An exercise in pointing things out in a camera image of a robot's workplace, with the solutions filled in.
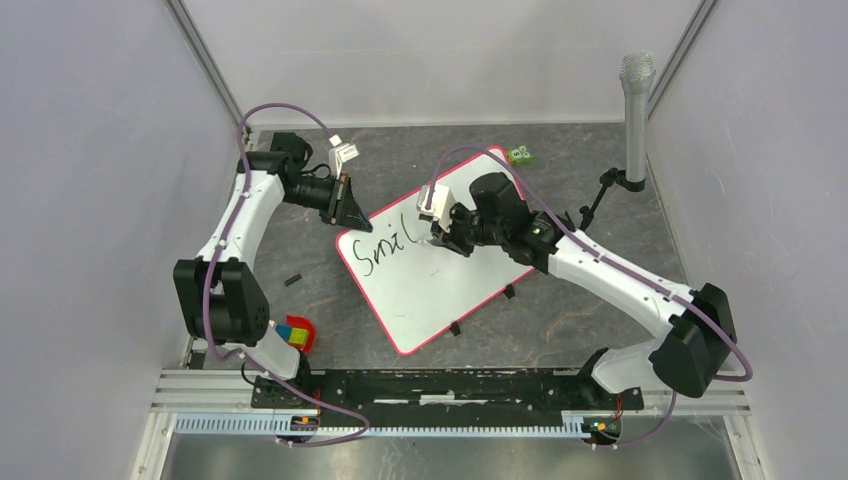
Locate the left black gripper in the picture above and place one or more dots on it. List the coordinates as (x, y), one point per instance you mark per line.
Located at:
(343, 207)

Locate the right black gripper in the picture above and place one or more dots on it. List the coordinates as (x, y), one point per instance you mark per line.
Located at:
(450, 238)

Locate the pink framed whiteboard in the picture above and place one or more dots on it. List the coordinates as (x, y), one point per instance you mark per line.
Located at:
(417, 292)

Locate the black marker cap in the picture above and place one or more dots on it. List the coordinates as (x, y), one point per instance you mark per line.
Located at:
(293, 279)

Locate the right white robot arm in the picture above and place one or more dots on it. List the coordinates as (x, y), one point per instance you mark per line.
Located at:
(692, 329)

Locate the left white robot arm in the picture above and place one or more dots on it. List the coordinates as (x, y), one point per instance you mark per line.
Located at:
(220, 299)

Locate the green number dice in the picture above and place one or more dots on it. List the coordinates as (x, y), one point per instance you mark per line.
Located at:
(520, 155)

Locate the red bowl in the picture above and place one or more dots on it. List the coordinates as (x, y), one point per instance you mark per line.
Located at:
(302, 322)

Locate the colourful block toy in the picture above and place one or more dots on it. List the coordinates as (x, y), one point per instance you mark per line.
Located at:
(295, 336)

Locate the silver microphone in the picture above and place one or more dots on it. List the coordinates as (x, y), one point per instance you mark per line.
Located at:
(636, 77)

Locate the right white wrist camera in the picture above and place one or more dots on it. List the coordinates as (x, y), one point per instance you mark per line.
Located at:
(434, 204)

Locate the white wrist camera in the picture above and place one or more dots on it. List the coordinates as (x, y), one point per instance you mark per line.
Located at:
(340, 152)
(434, 204)

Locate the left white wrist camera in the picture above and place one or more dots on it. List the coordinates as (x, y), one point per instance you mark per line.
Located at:
(340, 152)

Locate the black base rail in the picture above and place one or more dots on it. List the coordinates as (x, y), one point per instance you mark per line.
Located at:
(441, 398)

